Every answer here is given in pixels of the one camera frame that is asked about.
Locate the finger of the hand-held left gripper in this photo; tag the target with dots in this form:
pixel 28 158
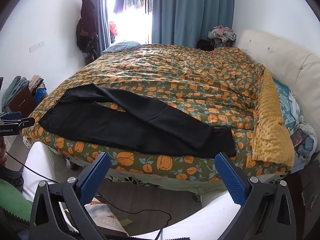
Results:
pixel 25 122
pixel 12 115

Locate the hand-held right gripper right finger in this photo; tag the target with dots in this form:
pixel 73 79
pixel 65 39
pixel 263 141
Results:
pixel 231 180

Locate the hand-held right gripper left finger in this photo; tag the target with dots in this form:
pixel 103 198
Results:
pixel 93 180

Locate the black pants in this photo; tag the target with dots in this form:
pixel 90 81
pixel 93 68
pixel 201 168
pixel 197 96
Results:
pixel 125 120

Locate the person's left forearm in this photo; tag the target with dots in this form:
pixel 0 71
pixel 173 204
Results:
pixel 12 200

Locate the person's left hand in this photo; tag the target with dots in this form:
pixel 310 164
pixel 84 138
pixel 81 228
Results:
pixel 2 156

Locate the clothes on wooden cabinet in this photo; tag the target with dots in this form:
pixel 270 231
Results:
pixel 21 103

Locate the grey cloth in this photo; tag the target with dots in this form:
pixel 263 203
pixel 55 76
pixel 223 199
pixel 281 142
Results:
pixel 13 86

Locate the patterned paper sheet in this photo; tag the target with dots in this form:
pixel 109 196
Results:
pixel 105 217

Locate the yellow-green strip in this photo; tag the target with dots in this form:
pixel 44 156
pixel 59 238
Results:
pixel 126 222

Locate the yellow dotted blanket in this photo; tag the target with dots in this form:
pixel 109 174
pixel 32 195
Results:
pixel 270 130

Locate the dark brown bedside cabinet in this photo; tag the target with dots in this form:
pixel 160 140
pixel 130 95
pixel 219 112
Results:
pixel 307 192

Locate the pile of bedding and clothes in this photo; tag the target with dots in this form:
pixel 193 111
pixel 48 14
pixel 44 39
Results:
pixel 303 140

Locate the teal patterned pillow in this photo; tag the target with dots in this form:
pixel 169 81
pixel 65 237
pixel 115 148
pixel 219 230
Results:
pixel 287 102

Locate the orange floral green quilt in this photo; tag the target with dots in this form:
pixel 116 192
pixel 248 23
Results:
pixel 175 80

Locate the dark hanging coats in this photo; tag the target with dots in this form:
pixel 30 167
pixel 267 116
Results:
pixel 86 25

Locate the light blue pillow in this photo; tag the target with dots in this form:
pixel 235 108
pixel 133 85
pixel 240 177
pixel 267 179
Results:
pixel 122 46

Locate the red cloth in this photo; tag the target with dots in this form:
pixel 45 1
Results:
pixel 113 28

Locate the cream padded headboard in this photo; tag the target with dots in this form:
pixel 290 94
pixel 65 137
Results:
pixel 287 55

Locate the black bag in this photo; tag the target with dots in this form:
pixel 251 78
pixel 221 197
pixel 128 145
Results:
pixel 205 44

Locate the pink and grey clothes pile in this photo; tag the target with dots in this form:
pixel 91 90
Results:
pixel 222 33

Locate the black hanging garment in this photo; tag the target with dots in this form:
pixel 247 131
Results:
pixel 119 1

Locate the wide blue curtain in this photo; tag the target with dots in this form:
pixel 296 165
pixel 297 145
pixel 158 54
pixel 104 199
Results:
pixel 195 10

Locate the white wall plate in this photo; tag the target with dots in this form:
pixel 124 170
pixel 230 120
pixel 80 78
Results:
pixel 37 46

